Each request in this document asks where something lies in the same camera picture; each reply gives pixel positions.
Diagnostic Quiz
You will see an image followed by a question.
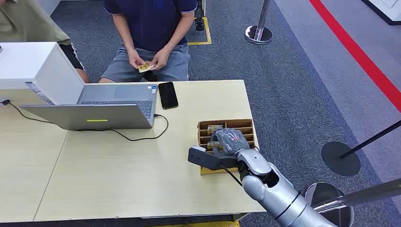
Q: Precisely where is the person's left hand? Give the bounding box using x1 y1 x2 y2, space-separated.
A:
149 47 172 71

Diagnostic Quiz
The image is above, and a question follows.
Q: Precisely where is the person's right hand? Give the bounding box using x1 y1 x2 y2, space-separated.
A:
127 49 147 70

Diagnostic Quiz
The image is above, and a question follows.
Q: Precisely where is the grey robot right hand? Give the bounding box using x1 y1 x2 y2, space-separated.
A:
210 128 251 157

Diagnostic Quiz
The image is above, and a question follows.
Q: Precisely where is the yellow hotel card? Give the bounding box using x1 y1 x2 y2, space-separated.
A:
138 62 157 74

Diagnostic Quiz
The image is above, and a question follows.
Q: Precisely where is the hotel key card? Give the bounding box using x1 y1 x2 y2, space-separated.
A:
207 125 225 136
206 141 224 152

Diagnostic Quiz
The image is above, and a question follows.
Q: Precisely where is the cardboard card holder box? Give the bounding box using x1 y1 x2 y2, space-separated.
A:
197 118 260 176

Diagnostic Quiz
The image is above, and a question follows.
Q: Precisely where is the person seated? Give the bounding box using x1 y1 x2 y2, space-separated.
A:
98 0 198 84

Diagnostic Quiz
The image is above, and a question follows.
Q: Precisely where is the person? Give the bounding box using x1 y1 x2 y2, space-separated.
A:
0 0 90 84

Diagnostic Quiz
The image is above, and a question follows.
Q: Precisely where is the black smartphone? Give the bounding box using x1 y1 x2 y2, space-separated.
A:
157 81 179 110

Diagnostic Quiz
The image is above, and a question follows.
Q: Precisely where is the black wheeled stand foot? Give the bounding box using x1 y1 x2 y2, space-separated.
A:
193 0 207 32

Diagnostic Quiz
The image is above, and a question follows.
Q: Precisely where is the silver laptop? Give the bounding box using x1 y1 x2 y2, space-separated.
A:
19 83 158 131

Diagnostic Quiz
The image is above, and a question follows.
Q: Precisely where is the yellow object under desk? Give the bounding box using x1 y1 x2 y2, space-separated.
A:
153 220 241 227

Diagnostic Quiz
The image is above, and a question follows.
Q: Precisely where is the white box device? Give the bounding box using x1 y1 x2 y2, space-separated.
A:
0 42 86 106

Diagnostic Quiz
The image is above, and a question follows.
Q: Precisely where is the white cabinet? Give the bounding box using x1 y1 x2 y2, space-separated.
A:
361 0 401 26

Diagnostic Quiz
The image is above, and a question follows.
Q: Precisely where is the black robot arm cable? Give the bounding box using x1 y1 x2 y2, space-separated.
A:
218 163 244 187

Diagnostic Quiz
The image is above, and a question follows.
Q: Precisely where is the black laptop charging cable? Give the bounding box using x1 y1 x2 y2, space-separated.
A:
0 99 169 142

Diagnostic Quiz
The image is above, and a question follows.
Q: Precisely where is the chrome stanchion post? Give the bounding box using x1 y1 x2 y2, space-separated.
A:
303 178 401 227
244 0 274 45

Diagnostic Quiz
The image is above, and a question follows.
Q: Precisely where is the black stanchion post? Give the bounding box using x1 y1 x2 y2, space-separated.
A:
321 120 401 177

